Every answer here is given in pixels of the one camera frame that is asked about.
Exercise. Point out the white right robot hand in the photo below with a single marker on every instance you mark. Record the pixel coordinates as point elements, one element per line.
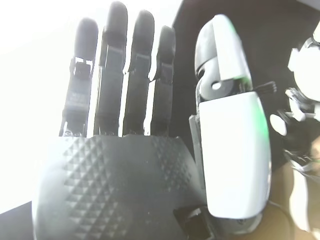
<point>120,180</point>

